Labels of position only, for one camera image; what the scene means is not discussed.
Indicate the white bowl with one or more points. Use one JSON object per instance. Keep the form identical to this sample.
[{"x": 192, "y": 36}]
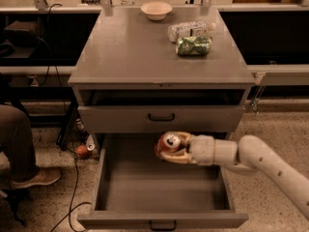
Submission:
[{"x": 156, "y": 10}]

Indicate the open grey middle drawer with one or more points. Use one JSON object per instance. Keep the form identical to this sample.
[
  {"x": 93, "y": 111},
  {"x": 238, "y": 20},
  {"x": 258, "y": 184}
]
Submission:
[{"x": 136, "y": 190}]

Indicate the red coke can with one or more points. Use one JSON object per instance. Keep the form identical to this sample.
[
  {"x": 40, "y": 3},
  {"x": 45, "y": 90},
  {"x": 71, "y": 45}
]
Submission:
[{"x": 169, "y": 142}]

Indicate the grey top drawer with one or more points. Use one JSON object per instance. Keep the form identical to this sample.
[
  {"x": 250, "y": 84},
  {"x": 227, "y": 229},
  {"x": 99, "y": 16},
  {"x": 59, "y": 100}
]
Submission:
[{"x": 163, "y": 110}]

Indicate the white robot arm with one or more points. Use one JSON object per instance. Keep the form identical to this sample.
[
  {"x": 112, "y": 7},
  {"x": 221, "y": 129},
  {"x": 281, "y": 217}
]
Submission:
[{"x": 248, "y": 156}]

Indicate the tan shoe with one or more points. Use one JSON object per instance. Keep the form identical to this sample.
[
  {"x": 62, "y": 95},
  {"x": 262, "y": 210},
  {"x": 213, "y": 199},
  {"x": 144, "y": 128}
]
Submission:
[{"x": 45, "y": 177}]

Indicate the green soda can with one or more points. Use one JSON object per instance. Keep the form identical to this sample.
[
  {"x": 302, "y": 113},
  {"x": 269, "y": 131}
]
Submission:
[{"x": 193, "y": 46}]

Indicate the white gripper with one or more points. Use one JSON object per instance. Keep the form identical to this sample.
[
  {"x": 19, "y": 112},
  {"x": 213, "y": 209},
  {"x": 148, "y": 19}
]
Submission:
[{"x": 203, "y": 150}]

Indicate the person's leg in trousers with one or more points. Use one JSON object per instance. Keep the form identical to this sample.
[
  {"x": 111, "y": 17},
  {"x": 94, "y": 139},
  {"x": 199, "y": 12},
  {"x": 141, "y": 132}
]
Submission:
[{"x": 17, "y": 140}]

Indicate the grey drawer cabinet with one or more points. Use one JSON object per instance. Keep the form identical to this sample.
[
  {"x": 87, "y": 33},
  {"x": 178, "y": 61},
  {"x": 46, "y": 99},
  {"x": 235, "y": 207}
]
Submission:
[{"x": 126, "y": 51}]

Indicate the orange object on floor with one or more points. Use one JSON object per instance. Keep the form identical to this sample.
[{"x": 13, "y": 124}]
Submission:
[{"x": 84, "y": 151}]

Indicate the black chair base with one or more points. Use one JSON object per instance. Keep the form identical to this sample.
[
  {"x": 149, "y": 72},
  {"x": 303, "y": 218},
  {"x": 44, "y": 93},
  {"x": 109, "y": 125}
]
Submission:
[{"x": 14, "y": 197}]

